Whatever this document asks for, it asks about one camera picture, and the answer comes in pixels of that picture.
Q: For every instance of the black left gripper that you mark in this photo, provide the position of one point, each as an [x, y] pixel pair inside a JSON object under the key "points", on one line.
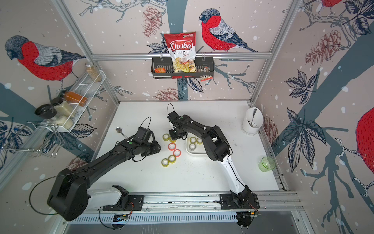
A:
{"points": [[157, 148]]}

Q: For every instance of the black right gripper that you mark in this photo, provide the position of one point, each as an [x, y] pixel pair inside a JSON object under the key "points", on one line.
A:
{"points": [[173, 138]]}

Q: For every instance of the red core tape roll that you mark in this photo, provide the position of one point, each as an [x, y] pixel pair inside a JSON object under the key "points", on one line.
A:
{"points": [[172, 146], [177, 153]]}

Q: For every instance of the white storage box tray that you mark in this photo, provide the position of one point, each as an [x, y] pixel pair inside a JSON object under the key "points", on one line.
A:
{"points": [[200, 149]]}

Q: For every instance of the clear white core tape roll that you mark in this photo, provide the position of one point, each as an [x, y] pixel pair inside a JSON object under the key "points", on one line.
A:
{"points": [[192, 147]]}

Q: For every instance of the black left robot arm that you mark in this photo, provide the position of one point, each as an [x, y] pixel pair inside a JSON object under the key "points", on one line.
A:
{"points": [[70, 196]]}

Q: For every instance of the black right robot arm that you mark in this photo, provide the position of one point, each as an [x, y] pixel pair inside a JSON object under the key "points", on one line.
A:
{"points": [[217, 149]]}

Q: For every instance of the metal spoon on table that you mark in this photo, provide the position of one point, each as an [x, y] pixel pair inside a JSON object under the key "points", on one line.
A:
{"points": [[119, 130]]}

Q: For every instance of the small snack packet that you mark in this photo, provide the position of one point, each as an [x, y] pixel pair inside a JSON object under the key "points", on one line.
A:
{"points": [[205, 78]]}

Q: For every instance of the white utensil holder cup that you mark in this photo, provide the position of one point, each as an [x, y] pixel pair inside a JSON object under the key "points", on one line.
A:
{"points": [[253, 121]]}

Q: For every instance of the metal spoon in holder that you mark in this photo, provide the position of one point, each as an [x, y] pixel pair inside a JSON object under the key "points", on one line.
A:
{"points": [[253, 117]]}

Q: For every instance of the Chuba cassava chips bag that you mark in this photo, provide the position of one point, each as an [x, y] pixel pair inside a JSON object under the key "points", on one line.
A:
{"points": [[181, 47]]}

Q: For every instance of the orange spice bottle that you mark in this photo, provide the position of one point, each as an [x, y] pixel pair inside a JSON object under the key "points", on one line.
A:
{"points": [[74, 98]]}

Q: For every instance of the clear spice jar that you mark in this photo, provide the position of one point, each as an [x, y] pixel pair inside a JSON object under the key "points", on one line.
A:
{"points": [[93, 72]]}

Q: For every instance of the green glass cup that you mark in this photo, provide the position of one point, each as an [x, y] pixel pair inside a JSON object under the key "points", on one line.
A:
{"points": [[267, 164]]}

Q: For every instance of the black lid spice jar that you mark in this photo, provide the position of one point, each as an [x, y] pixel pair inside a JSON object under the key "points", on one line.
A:
{"points": [[49, 113]]}

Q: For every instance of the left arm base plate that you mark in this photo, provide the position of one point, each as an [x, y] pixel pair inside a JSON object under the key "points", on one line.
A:
{"points": [[126, 202]]}

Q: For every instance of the black wire wall basket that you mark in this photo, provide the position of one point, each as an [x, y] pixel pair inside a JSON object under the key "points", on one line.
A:
{"points": [[166, 68]]}

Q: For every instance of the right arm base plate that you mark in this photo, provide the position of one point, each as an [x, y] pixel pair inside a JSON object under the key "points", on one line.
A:
{"points": [[243, 200]]}

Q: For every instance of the white wire spice rack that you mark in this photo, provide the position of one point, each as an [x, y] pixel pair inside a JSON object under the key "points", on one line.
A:
{"points": [[83, 86]]}

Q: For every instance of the chrome wire rack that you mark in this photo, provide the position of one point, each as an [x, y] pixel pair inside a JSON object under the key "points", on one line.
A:
{"points": [[35, 139]]}

